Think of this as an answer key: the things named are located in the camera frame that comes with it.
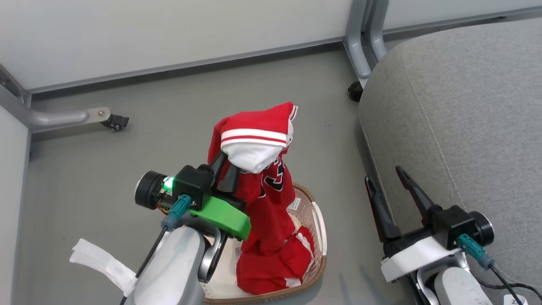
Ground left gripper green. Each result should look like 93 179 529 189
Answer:
188 151 252 241

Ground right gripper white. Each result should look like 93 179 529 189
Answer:
365 166 460 284

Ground red white sports jersey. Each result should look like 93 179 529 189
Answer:
207 101 316 296

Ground white basket with brown rim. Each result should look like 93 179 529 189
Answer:
202 183 328 305

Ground left gripper black cylindrical motor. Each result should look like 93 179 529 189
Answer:
134 170 175 211

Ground gripper black cylindrical motor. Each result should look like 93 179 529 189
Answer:
134 170 175 211
469 210 495 247

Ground right gripper black cylindrical motor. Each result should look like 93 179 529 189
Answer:
469 210 495 247

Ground grey fabric sofa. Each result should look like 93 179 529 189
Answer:
358 17 542 305

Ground black caster wheel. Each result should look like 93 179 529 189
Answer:
100 114 130 132
347 80 364 103

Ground grey metal partition leg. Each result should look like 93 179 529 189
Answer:
343 0 370 89
0 64 112 133
365 0 390 65

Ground black cable with teal plug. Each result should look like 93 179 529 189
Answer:
119 194 192 305
456 233 528 305

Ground thin black cable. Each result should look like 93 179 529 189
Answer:
474 277 542 302

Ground white fabric strap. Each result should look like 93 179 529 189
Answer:
69 238 138 297

